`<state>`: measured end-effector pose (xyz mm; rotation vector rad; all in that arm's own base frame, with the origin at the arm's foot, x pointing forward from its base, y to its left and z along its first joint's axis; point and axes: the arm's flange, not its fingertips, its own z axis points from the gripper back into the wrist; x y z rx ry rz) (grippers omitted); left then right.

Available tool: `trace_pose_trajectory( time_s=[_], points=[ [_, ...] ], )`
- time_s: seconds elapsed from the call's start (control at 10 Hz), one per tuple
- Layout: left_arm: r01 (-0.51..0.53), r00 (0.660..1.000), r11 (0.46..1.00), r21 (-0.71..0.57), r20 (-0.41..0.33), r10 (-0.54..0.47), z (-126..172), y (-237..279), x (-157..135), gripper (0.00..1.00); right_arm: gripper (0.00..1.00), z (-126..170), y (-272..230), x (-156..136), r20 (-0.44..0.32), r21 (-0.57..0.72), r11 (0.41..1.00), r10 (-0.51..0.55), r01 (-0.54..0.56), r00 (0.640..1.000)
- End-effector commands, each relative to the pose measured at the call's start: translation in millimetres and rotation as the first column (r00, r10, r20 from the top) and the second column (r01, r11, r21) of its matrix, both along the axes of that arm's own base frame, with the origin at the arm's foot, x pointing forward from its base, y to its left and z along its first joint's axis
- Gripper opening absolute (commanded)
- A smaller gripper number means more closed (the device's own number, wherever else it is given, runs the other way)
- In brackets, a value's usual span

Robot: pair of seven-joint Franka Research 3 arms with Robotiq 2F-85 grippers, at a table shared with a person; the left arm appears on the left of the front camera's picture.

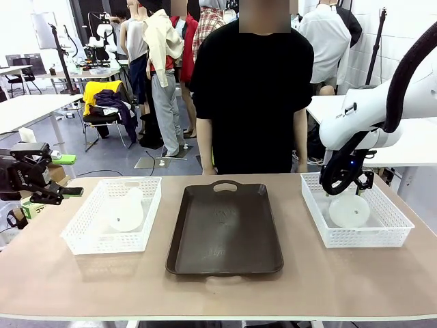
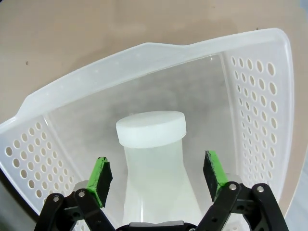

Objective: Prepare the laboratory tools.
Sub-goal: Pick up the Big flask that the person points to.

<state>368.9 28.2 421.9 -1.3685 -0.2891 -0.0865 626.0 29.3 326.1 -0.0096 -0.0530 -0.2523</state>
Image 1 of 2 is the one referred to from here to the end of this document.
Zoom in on brown cardboard box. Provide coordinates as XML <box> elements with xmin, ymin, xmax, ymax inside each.
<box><xmin>20</xmin><ymin>163</ymin><xmax>72</xmax><ymax>199</ymax></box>

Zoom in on black office chair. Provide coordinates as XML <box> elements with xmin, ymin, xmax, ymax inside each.
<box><xmin>5</xmin><ymin>57</ymin><xmax>42</xmax><ymax>99</ymax></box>

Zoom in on person torso black t-shirt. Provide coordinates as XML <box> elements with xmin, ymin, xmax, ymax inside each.
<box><xmin>189</xmin><ymin>13</ymin><xmax>315</xmax><ymax>175</ymax></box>

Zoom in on white perforated plastic basket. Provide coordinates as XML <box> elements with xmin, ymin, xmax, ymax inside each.
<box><xmin>60</xmin><ymin>176</ymin><xmax>163</xmax><ymax>256</ymax></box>

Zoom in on green white paper bag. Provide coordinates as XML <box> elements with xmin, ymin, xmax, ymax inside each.
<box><xmin>20</xmin><ymin>196</ymin><xmax>52</xmax><ymax>223</ymax></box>

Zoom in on black chair with clothes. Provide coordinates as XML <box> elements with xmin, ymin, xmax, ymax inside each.
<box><xmin>83</xmin><ymin>80</ymin><xmax>137</xmax><ymax>152</ymax></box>

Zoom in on black tripod stand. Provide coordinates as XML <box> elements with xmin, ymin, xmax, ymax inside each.
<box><xmin>363</xmin><ymin>8</ymin><xmax>390</xmax><ymax>87</ymax></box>

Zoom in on person left forearm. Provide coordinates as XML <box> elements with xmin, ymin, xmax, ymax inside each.
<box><xmin>292</xmin><ymin>108</ymin><xmax>309</xmax><ymax>167</ymax></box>

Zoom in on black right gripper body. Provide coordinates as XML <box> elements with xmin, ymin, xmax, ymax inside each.
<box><xmin>336</xmin><ymin>155</ymin><xmax>365</xmax><ymax>187</ymax></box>

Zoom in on dark brown serving tray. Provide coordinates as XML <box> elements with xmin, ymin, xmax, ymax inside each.
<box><xmin>165</xmin><ymin>180</ymin><xmax>285</xmax><ymax>276</ymax></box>

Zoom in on mannequin red shirt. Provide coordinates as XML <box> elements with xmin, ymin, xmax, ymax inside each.
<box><xmin>169</xmin><ymin>6</ymin><xmax>200</xmax><ymax>138</ymax></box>

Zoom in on long white table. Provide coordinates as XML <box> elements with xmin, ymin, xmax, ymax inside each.
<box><xmin>0</xmin><ymin>94</ymin><xmax>85</xmax><ymax>155</ymax></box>

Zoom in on mannequin white shirt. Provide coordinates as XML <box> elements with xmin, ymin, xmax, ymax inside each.
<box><xmin>296</xmin><ymin>0</ymin><xmax>352</xmax><ymax>97</ymax></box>

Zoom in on black hanging jacket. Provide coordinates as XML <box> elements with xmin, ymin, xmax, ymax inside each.
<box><xmin>336</xmin><ymin>4</ymin><xmax>363</xmax><ymax>49</ymax></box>

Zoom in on yellow garment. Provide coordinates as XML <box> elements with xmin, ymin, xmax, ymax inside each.
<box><xmin>83</xmin><ymin>80</ymin><xmax>124</xmax><ymax>117</ymax></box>

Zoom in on mannequin cream jacket grey pants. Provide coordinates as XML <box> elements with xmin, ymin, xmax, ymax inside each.
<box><xmin>141</xmin><ymin>0</ymin><xmax>187</xmax><ymax>159</ymax></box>

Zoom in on grey metal floor plate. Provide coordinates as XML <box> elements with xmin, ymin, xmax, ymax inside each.
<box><xmin>133</xmin><ymin>156</ymin><xmax>171</xmax><ymax>170</ymax></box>

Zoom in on white perforated basket with label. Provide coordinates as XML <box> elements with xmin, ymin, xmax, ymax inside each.
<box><xmin>300</xmin><ymin>172</ymin><xmax>416</xmax><ymax>249</ymax></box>

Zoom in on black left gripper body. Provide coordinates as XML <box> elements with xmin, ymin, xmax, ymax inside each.
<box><xmin>0</xmin><ymin>141</ymin><xmax>53</xmax><ymax>202</ymax></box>

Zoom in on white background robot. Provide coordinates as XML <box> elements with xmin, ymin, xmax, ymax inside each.
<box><xmin>87</xmin><ymin>12</ymin><xmax>119</xmax><ymax>63</ymax></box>

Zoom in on mannequin plaid shirt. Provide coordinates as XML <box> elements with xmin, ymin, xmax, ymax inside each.
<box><xmin>192</xmin><ymin>5</ymin><xmax>228</xmax><ymax>63</ymax></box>

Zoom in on white foam block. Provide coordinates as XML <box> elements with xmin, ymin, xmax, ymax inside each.
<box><xmin>18</xmin><ymin>126</ymin><xmax>37</xmax><ymax>143</ymax></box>

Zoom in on dark purple clothes pile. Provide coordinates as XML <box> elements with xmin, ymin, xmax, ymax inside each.
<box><xmin>89</xmin><ymin>89</ymin><xmax>139</xmax><ymax>145</ymax></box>

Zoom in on translucent plastic conical flask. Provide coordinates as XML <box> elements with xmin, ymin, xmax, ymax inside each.
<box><xmin>109</xmin><ymin>187</ymin><xmax>145</xmax><ymax>233</ymax></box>
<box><xmin>328</xmin><ymin>194</ymin><xmax>370</xmax><ymax>228</ymax></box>

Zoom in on mannequin white tank top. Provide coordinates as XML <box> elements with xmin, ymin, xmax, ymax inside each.
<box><xmin>119</xmin><ymin>0</ymin><xmax>152</xmax><ymax>136</ymax></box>

